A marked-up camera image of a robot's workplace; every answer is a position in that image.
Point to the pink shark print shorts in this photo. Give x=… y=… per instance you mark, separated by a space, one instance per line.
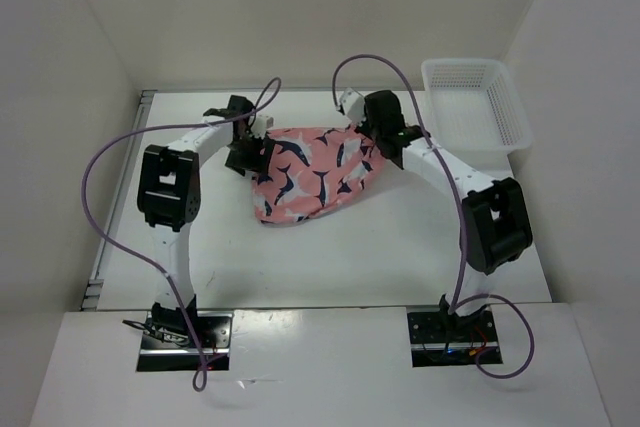
x=313 y=172

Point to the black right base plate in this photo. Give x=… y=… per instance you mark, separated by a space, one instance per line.
x=434 y=343

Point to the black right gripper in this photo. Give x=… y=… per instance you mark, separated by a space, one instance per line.
x=363 y=129

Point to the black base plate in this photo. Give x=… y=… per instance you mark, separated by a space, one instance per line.
x=164 y=350
x=434 y=343

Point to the aluminium table frame rail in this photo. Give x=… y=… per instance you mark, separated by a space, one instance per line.
x=126 y=146

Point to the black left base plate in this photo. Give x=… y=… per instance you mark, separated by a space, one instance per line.
x=164 y=350

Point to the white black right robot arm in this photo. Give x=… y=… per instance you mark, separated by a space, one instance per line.
x=494 y=223

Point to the white plastic laundry basket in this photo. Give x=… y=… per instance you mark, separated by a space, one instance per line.
x=474 y=106

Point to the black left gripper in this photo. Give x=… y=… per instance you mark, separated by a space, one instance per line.
x=257 y=162

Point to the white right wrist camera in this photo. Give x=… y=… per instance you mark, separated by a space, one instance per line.
x=351 y=104

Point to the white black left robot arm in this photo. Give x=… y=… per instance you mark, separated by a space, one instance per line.
x=169 y=197

